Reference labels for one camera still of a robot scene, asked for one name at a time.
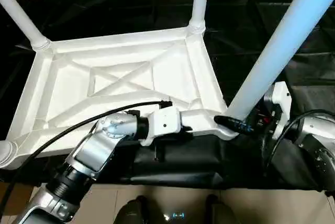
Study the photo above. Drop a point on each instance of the dark left robot foot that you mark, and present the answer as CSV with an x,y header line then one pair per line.
x,y
132,212

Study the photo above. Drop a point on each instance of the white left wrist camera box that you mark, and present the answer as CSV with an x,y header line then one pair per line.
x,y
165,122

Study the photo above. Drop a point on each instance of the white plastic table top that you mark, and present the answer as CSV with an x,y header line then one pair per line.
x,y
78,90

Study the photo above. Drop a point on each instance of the brown cardboard sheet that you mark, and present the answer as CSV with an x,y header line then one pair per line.
x,y
15,199

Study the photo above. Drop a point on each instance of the black mat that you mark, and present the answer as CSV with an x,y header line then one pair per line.
x,y
196,166

